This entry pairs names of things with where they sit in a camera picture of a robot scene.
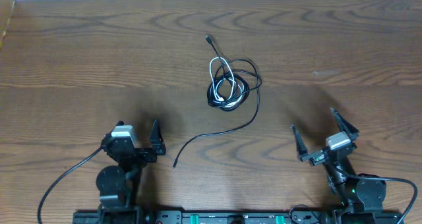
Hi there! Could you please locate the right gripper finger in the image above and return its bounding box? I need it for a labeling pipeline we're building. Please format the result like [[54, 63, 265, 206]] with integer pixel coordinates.
[[291, 125, 309, 161], [330, 107, 359, 141]]

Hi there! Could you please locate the white USB cable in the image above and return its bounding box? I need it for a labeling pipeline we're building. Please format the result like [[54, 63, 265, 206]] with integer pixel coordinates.
[[208, 56, 247, 108]]

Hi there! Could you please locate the long black cable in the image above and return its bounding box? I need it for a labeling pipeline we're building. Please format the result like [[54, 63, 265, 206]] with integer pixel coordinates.
[[172, 59, 264, 169]]

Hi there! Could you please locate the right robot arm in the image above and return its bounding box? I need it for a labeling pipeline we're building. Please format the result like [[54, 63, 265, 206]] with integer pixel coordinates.
[[291, 108, 386, 223]]

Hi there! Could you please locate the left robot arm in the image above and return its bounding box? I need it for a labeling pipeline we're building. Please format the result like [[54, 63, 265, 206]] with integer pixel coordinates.
[[96, 119, 166, 223]]

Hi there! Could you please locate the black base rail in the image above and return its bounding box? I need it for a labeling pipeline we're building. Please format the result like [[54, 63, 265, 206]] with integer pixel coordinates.
[[72, 210, 405, 224]]

